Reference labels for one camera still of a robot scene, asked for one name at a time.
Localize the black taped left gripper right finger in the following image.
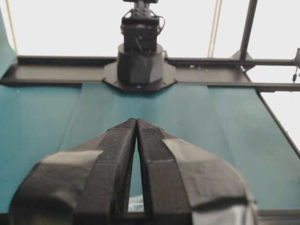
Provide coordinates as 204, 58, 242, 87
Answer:
136, 119, 258, 225

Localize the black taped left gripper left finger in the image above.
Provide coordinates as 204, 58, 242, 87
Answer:
9, 118, 136, 225

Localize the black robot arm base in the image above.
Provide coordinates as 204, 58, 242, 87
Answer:
103, 0, 177, 93

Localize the teal table mat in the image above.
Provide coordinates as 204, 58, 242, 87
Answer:
0, 0, 300, 225

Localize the black metal frame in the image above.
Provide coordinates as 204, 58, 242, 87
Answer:
0, 0, 300, 165

